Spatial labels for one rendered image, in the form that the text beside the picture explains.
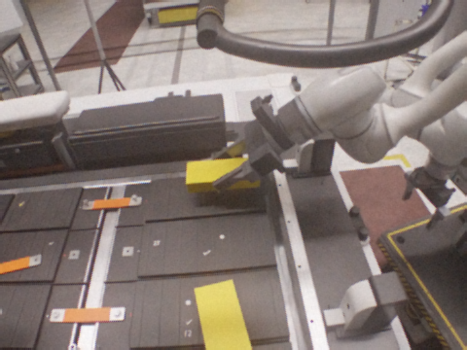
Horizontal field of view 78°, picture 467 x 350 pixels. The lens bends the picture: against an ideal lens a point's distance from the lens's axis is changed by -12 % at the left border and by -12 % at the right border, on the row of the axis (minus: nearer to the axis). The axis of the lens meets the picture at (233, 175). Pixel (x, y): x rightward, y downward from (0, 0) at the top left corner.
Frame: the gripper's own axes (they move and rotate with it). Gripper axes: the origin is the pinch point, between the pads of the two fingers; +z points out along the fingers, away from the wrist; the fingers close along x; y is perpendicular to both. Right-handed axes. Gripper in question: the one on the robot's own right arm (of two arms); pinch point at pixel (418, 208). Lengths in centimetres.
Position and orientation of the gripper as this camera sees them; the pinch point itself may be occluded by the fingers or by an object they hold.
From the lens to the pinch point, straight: 115.1
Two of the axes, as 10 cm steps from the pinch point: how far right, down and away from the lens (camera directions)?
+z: 0.6, 7.2, 6.9
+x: -2.6, -6.5, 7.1
